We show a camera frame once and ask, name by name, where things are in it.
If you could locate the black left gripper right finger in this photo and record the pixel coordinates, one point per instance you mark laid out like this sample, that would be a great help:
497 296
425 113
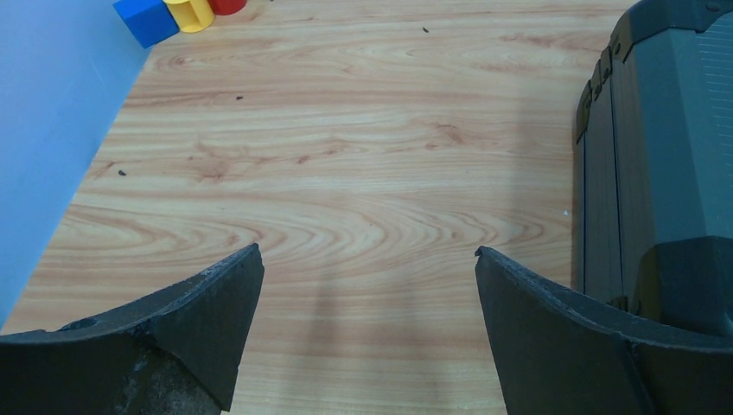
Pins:
558 351

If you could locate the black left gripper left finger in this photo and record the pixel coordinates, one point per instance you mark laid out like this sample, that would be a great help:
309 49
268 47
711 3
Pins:
174 351

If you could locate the black poker set case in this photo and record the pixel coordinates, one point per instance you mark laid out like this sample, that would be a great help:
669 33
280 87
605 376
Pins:
652 176

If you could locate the colourful round toy blocks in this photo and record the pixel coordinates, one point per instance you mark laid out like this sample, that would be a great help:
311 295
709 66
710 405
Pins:
154 21

